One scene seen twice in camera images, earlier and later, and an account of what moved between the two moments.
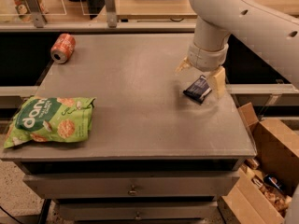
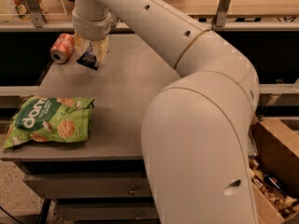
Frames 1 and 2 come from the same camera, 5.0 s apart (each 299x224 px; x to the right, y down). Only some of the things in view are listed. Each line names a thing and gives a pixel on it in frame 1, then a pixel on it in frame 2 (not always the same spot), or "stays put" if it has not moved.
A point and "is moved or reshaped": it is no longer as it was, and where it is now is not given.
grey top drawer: x=131 y=185 stays put
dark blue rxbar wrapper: x=198 y=90 is moved or reshaped
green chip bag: x=65 y=119 stays put
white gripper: x=206 y=59 to x=89 y=28
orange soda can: x=63 y=49 stays put
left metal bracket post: x=39 y=19 stays put
